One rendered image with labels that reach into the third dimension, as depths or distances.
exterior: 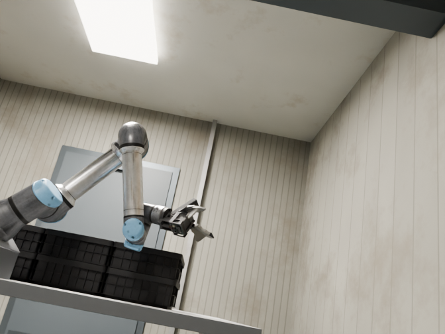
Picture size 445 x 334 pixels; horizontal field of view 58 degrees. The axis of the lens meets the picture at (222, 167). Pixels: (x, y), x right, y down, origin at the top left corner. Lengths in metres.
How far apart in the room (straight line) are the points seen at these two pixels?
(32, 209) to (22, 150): 3.44
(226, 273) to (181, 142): 1.56
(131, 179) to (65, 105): 3.61
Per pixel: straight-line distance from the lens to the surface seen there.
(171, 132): 4.76
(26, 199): 1.57
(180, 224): 1.51
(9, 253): 1.65
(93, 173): 1.70
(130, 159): 1.56
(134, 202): 1.52
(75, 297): 1.27
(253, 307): 4.40
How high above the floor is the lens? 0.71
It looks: 20 degrees up
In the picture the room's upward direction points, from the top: 11 degrees clockwise
